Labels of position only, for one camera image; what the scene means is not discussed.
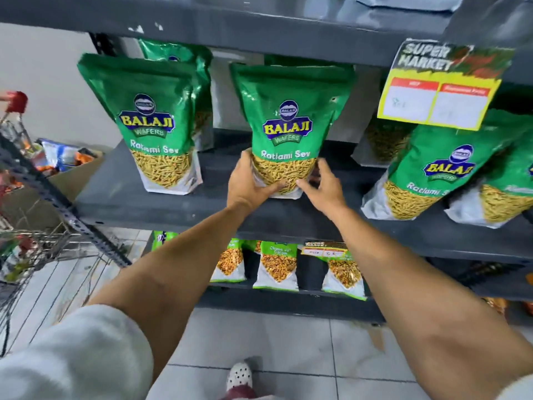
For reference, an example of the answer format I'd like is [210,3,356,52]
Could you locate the person's right hand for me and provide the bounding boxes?
[295,158,359,224]

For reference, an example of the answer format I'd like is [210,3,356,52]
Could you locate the person's left hand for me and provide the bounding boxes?
[227,150,288,215]

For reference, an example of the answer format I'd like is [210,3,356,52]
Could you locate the green snack pouch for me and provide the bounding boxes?
[229,62,356,200]

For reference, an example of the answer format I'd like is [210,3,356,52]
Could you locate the person's right forearm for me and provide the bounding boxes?
[331,206,533,400]

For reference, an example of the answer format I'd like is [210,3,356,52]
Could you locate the person's left forearm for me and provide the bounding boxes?
[85,204,250,381]

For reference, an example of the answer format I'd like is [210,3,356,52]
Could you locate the small yellow shelf label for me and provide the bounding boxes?
[301,241,349,260]

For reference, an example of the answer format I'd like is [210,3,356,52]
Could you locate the small green snack packet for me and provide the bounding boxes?
[252,241,300,293]
[151,231,180,251]
[321,251,367,301]
[209,238,247,284]

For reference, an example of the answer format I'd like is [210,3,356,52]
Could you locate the dark grey metal shelf rack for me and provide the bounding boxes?
[0,0,533,323]

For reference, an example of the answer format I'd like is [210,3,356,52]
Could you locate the yellow price tag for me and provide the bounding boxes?
[377,38,516,131]

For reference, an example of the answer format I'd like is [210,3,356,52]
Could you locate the white perforated shoe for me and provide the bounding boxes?
[226,361,254,392]

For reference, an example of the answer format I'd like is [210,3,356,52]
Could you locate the brown cardboard box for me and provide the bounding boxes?
[0,152,105,231]

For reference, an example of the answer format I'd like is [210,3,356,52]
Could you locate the maroon trouser leg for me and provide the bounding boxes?
[220,385,260,400]

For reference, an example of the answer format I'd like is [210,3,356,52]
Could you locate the grey plastic packet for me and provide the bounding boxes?
[346,0,466,13]

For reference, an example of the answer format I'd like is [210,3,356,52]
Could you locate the blue and white packet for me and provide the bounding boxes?
[38,138,81,172]

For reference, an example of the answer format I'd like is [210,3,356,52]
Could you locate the orange snack packet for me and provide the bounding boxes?
[482,297,509,316]

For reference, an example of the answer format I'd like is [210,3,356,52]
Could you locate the white left sleeve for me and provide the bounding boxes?
[0,304,155,400]

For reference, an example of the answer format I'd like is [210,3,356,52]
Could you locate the white sleeve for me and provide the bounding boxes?
[0,304,155,400]
[495,374,533,400]

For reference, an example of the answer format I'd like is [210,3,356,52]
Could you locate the white right sleeve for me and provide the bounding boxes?
[495,374,533,400]

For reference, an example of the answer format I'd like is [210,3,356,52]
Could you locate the grey slotted metal post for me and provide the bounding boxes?
[0,133,132,268]

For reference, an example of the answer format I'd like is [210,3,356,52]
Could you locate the wire shopping cart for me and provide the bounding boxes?
[0,91,127,356]

